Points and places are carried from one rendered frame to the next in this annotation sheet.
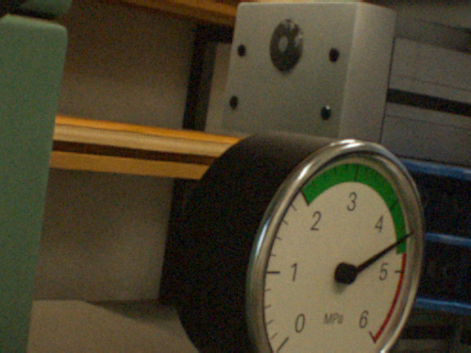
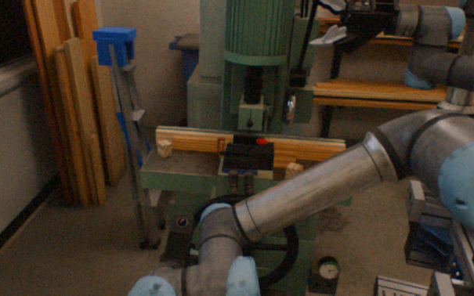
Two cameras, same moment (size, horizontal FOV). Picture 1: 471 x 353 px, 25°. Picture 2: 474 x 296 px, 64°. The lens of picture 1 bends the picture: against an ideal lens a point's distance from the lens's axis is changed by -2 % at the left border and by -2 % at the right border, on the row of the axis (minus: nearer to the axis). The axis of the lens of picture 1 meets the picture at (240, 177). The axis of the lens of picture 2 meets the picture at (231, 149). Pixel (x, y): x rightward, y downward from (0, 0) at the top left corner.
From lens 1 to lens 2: 1.01 m
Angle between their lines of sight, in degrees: 52
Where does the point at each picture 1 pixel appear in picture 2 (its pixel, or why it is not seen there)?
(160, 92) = not seen: outside the picture
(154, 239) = not seen: outside the picture
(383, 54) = (421, 207)
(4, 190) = (308, 252)
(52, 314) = (324, 253)
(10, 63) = (309, 243)
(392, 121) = (422, 218)
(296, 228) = (323, 267)
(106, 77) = not seen: outside the picture
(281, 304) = (322, 271)
